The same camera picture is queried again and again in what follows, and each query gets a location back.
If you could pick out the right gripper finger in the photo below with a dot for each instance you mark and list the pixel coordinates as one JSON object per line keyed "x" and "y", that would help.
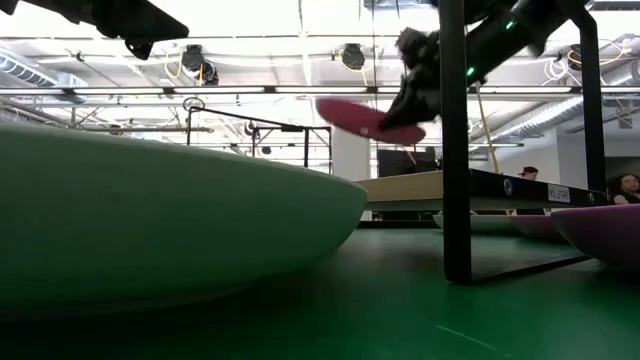
{"x": 402, "y": 119}

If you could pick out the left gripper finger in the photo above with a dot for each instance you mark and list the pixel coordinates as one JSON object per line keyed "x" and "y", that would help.
{"x": 167, "y": 29}

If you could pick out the magenta plate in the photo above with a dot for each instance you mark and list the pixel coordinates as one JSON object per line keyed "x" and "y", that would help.
{"x": 350, "y": 120}

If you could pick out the white plate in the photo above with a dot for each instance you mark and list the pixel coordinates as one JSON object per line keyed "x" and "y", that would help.
{"x": 492, "y": 224}

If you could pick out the purple plate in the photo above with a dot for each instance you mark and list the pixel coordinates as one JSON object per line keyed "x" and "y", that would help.
{"x": 605, "y": 235}
{"x": 535, "y": 226}

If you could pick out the mint green plate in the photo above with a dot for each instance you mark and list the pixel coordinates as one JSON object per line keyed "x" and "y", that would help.
{"x": 150, "y": 215}

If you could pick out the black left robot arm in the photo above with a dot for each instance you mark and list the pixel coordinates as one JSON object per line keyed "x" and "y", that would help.
{"x": 35, "y": 10}

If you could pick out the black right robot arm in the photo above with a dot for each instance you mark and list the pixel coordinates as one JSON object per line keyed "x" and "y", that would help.
{"x": 500, "y": 40}

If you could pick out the dark background monitor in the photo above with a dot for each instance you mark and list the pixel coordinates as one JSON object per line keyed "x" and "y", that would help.
{"x": 405, "y": 162}

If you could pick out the long ceiling light strip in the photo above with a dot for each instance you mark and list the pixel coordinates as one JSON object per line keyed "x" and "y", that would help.
{"x": 225, "y": 90}

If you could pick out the person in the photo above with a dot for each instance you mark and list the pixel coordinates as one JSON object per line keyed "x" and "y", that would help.
{"x": 529, "y": 173}
{"x": 626, "y": 189}

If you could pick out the green table mat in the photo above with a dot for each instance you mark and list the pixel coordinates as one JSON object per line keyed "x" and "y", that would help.
{"x": 380, "y": 310}

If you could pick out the black metal rig frame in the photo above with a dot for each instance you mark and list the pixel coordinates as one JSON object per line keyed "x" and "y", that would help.
{"x": 306, "y": 145}

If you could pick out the silver ventilation duct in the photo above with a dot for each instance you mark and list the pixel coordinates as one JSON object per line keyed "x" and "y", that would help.
{"x": 30, "y": 72}
{"x": 545, "y": 117}

